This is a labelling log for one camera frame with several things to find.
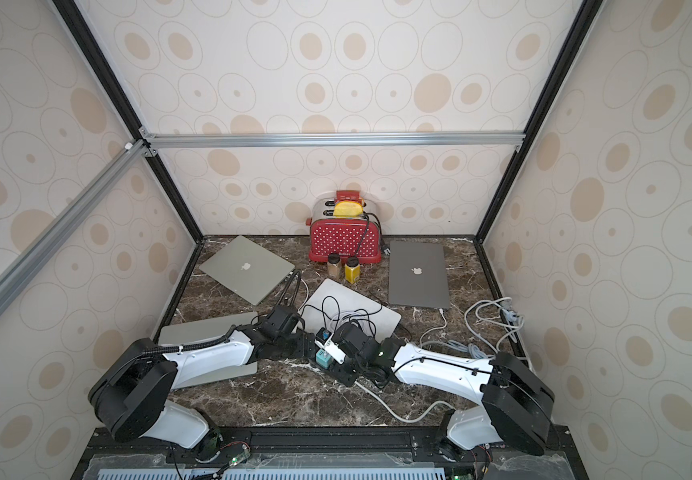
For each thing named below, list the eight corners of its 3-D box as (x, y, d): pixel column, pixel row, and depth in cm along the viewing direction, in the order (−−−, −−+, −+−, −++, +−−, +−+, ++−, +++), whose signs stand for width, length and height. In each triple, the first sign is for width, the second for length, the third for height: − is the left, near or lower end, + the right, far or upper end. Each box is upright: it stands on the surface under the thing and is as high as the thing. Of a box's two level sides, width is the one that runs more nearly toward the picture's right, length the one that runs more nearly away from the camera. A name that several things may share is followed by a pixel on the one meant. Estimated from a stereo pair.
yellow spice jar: (347, 285, 107) (347, 270, 100) (343, 274, 110) (342, 258, 103) (360, 281, 108) (361, 266, 101) (356, 270, 111) (356, 255, 104)
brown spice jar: (329, 280, 109) (327, 264, 102) (329, 268, 112) (328, 252, 105) (342, 280, 109) (341, 264, 102) (342, 268, 112) (341, 252, 105)
